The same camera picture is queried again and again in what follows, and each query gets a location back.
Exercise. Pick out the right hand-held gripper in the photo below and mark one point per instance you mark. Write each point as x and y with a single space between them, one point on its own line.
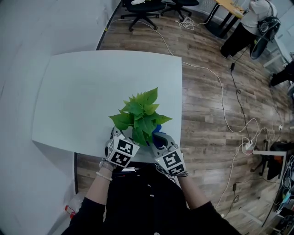
171 161

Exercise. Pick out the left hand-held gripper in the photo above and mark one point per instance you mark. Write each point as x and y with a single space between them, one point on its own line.
124 149

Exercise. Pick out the blue cloth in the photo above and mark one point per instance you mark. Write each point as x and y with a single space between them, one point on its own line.
159 128

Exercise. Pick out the green plant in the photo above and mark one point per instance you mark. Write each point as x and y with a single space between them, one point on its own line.
140 114

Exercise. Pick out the person's right forearm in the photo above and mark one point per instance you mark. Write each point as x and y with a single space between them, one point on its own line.
193 192

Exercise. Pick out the person's left forearm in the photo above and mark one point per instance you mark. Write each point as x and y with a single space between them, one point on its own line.
98 188

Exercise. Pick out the grey wristwatch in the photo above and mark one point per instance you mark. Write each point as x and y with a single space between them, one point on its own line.
105 165

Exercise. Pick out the person in black shirt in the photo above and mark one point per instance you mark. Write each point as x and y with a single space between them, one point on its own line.
147 206

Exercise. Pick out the clear bottle with red label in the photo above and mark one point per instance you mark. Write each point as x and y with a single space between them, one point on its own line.
74 204

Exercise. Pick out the black power adapter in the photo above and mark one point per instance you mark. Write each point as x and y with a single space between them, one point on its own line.
234 187

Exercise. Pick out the white power strip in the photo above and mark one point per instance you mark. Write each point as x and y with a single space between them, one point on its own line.
248 146

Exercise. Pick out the black mesh office chair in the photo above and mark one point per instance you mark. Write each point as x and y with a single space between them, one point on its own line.
144 11
183 4

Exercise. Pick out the white objects bundle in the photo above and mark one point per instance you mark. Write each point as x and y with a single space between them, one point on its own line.
137 1

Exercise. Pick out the round wooden table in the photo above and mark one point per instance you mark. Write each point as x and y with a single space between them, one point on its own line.
229 7

